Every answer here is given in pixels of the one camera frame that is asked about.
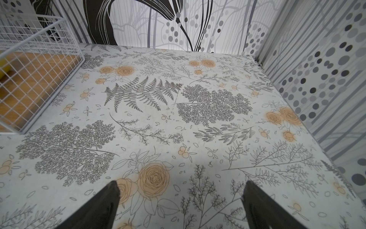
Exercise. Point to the yellow trash bag roll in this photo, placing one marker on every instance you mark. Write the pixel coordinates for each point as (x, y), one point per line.
(4, 67)

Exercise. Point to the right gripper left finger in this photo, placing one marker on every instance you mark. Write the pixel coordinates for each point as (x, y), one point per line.
(98, 213)

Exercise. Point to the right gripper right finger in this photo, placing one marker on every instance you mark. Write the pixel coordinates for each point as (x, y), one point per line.
(262, 212)

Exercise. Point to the white wire wooden shelf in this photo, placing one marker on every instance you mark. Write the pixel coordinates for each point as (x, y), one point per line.
(39, 44)

